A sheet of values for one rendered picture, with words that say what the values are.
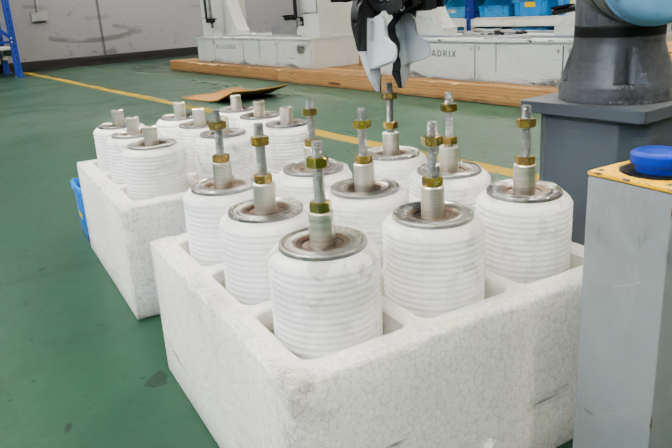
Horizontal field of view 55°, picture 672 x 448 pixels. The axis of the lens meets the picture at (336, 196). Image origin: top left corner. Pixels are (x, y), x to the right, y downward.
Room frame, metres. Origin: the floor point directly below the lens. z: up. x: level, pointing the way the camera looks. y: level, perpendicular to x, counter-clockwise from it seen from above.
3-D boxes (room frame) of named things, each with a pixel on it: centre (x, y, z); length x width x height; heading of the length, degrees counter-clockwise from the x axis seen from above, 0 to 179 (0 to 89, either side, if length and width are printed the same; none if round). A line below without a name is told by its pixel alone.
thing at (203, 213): (0.72, 0.13, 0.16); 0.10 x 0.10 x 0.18
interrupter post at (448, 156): (0.73, -0.13, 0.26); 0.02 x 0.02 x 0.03
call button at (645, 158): (0.45, -0.24, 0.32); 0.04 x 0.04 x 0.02
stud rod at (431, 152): (0.57, -0.09, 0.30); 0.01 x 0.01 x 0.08
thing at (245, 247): (0.61, 0.07, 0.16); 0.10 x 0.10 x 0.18
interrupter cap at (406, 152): (0.83, -0.08, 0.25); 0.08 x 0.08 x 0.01
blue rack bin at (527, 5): (5.97, -1.99, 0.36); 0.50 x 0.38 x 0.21; 126
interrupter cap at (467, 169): (0.73, -0.13, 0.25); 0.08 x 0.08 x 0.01
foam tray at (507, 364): (0.67, -0.03, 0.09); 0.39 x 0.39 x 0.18; 29
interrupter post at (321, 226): (0.51, 0.01, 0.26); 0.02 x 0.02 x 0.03
